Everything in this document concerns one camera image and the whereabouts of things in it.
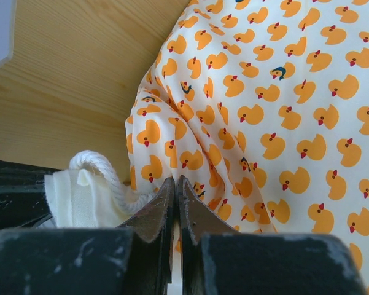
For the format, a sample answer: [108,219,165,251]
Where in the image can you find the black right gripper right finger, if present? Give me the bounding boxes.
[176,176,366,294]

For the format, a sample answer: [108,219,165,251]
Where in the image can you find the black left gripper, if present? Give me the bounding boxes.
[0,160,58,230]

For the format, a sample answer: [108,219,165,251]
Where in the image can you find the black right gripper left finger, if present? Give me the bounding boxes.
[0,178,175,294]

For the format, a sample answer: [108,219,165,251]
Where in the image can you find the wooden pet bed frame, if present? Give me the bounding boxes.
[0,1,187,181]

